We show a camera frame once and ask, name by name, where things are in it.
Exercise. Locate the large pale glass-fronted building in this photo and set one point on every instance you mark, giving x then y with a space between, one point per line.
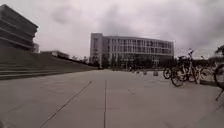
133 50

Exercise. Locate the row of bollards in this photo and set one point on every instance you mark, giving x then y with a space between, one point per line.
144 71

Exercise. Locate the grey paved plaza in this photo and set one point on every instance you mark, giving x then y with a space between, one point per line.
110 100

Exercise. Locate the low flat building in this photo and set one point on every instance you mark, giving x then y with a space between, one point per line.
55 54

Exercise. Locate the row of parked bicycles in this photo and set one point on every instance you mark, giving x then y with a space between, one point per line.
182 71

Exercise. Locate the wide grey steps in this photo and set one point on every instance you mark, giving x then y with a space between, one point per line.
30 68

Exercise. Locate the grey building with banded storeys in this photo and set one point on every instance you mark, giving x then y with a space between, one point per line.
16 33

